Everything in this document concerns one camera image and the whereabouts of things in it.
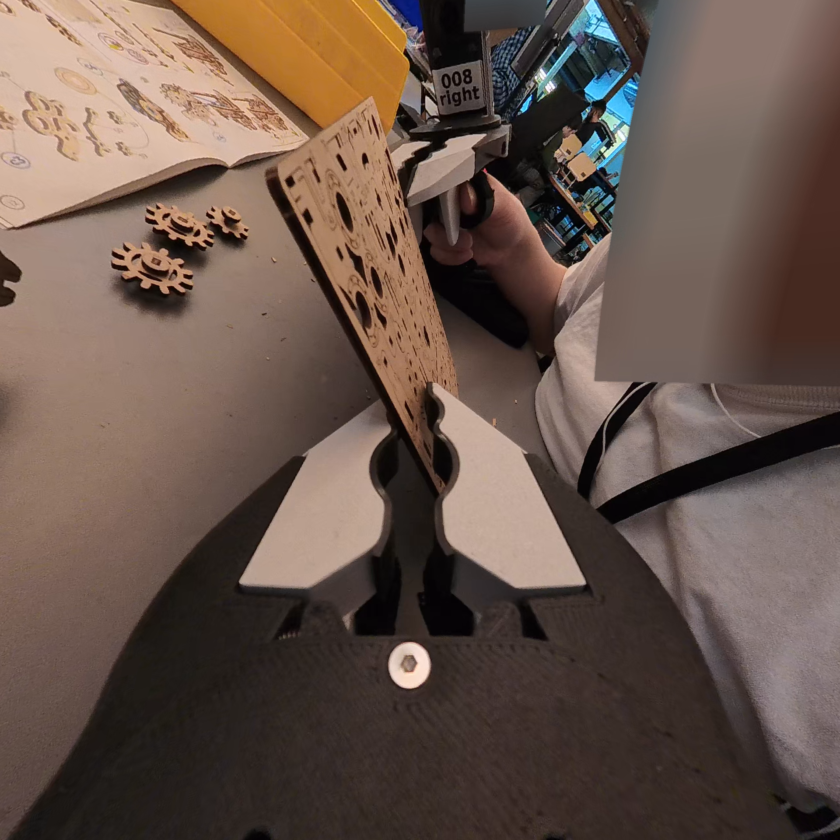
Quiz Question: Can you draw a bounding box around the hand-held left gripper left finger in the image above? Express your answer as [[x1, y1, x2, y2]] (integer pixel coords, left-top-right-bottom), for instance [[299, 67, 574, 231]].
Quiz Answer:
[[239, 402, 401, 614]]

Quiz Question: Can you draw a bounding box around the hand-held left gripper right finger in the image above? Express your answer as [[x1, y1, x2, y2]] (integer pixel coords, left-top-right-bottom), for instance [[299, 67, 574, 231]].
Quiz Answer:
[[427, 382, 588, 619]]

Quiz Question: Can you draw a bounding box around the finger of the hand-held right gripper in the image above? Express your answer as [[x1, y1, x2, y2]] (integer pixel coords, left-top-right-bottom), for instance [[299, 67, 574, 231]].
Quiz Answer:
[[391, 136, 455, 166], [402, 146, 478, 203]]

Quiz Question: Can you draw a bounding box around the plywood sheet with uncut parts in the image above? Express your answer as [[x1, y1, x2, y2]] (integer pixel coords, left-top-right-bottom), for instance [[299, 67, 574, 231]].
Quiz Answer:
[[266, 97, 460, 496]]

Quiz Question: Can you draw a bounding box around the small wooden gear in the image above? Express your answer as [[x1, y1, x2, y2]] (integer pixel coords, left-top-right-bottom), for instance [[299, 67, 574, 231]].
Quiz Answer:
[[144, 202, 216, 252], [110, 241, 194, 296]]

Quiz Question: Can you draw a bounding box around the partly built wooden model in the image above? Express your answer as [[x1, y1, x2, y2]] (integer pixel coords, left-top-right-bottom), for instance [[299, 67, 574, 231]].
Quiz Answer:
[[0, 249, 24, 308]]

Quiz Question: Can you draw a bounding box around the person's right hand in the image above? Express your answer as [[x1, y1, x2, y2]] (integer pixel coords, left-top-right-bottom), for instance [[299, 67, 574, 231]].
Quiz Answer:
[[423, 176, 559, 270]]

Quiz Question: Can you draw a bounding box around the black office chair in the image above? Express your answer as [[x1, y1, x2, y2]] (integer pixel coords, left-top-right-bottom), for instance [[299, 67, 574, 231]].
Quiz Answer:
[[508, 85, 588, 173]]

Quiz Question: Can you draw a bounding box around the yellow plastic bin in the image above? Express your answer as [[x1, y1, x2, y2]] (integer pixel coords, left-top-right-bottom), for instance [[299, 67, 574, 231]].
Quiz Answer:
[[172, 0, 411, 130]]

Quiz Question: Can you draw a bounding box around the printed instruction booklet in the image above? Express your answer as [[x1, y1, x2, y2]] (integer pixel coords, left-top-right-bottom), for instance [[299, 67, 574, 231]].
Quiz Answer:
[[0, 0, 311, 231]]

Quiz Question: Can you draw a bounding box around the black lanyard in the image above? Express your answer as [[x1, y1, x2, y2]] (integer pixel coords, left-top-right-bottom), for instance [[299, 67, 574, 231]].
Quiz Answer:
[[577, 381, 840, 526]]

